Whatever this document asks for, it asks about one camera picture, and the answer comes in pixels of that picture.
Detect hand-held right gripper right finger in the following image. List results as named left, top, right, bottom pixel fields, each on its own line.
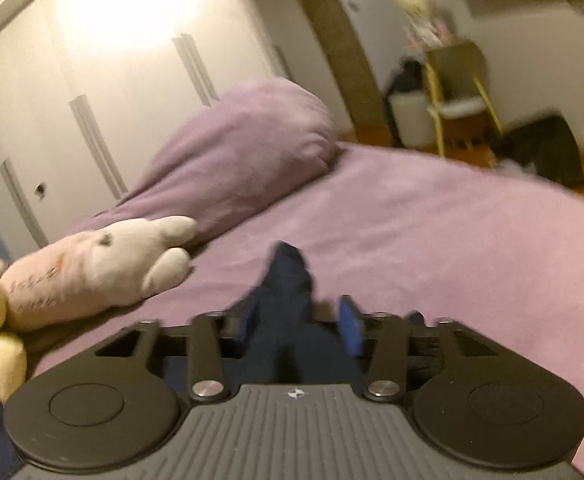
left=339, top=295, right=498, bottom=404

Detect white wardrobe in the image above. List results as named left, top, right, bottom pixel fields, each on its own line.
left=0, top=0, right=293, bottom=261

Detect flower bouquet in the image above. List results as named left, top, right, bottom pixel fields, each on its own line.
left=393, top=0, right=453, bottom=47

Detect black bag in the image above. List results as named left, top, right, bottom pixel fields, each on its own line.
left=494, top=114, right=584, bottom=190

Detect white round stool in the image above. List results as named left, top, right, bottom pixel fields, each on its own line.
left=388, top=91, right=438, bottom=149

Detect pink plush bunny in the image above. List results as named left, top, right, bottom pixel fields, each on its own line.
left=0, top=215, right=199, bottom=333

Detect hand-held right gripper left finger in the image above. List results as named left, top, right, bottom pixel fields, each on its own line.
left=94, top=300, right=259, bottom=404

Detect navy zip jacket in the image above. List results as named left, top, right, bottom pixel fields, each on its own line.
left=0, top=241, right=425, bottom=480

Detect side table yellow legs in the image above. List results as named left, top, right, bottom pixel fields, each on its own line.
left=421, top=40, right=505, bottom=159

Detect purple pillow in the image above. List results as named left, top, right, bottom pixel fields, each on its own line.
left=69, top=77, right=343, bottom=256

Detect black clothing on stool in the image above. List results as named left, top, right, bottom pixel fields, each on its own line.
left=383, top=59, right=429, bottom=99

